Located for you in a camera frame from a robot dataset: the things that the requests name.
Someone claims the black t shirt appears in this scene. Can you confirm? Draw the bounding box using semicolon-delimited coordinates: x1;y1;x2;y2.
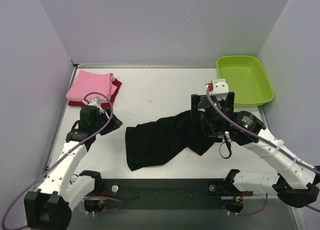
125;110;221;171

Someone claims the green plastic tray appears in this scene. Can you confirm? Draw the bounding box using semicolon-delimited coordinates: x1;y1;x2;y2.
216;55;275;108

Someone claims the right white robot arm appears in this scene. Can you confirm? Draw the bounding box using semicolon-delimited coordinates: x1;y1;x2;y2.
191;92;320;208

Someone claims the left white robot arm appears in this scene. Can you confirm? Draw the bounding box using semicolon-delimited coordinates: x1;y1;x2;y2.
24;106;123;230

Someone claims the folded pink t shirt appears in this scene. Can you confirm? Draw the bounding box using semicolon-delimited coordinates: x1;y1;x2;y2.
66;70;122;102

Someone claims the folded red t shirt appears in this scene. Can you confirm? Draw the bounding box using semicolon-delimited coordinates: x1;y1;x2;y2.
67;78;123;108

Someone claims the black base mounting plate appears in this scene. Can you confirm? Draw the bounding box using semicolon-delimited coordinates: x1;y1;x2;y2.
82;179;254;211

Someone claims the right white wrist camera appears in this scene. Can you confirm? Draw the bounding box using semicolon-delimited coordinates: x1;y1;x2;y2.
206;79;229;101

